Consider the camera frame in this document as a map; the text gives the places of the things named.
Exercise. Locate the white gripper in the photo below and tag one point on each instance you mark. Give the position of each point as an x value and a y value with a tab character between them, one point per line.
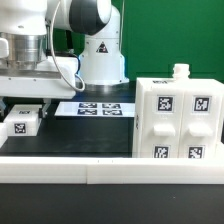
43	82

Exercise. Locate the white cabinet top box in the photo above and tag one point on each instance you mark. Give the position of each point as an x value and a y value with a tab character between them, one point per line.
23	120

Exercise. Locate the white cabinet body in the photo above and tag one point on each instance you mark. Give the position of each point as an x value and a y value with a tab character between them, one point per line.
180	78

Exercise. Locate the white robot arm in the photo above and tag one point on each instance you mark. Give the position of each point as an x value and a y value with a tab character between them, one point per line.
29	66

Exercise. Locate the white U-shaped obstacle fence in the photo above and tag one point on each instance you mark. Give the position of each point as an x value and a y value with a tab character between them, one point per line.
95	151

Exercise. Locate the white marker base plate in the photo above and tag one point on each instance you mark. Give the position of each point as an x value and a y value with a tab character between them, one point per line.
95	109

